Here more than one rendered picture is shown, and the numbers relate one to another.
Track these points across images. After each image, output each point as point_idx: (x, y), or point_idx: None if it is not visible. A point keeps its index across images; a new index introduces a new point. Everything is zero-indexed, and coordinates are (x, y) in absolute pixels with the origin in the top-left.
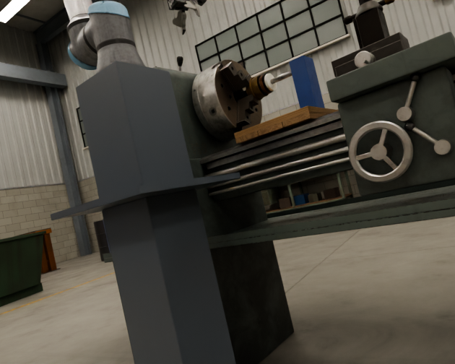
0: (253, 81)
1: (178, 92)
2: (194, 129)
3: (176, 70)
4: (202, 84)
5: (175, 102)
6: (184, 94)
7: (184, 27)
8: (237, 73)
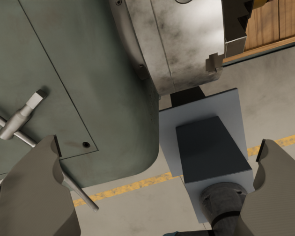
0: (257, 6)
1: (153, 118)
2: (150, 81)
3: (131, 126)
4: (188, 88)
5: (239, 149)
6: (149, 104)
7: (53, 151)
8: (243, 29)
